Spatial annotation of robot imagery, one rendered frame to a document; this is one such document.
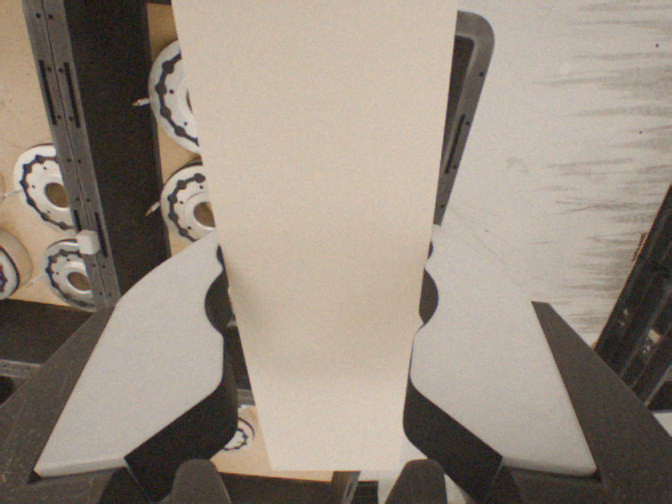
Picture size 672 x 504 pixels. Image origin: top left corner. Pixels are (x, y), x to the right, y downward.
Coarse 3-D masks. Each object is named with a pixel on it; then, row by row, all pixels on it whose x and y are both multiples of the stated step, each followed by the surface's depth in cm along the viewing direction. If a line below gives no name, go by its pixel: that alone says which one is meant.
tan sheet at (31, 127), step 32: (0, 0) 29; (0, 32) 30; (0, 64) 32; (32, 64) 32; (0, 96) 33; (32, 96) 33; (0, 128) 35; (32, 128) 35; (0, 160) 37; (0, 224) 41; (32, 224) 41; (32, 256) 43; (32, 288) 45
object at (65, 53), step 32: (64, 0) 21; (64, 32) 22; (480, 32) 22; (64, 64) 23; (480, 64) 23; (64, 96) 24; (480, 96) 24; (96, 160) 27; (448, 160) 28; (96, 192) 28; (448, 192) 28; (96, 224) 29
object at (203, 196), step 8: (200, 192) 35; (208, 192) 35; (192, 200) 35; (200, 200) 35; (208, 200) 35; (184, 208) 36; (192, 208) 36; (192, 216) 36; (192, 224) 36; (200, 224) 37; (200, 232) 37; (208, 232) 37
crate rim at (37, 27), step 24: (24, 0) 21; (48, 48) 23; (48, 72) 23; (48, 96) 24; (48, 120) 25; (72, 168) 27; (72, 192) 28; (72, 216) 29; (96, 264) 32; (96, 288) 33; (0, 360) 38; (24, 360) 39
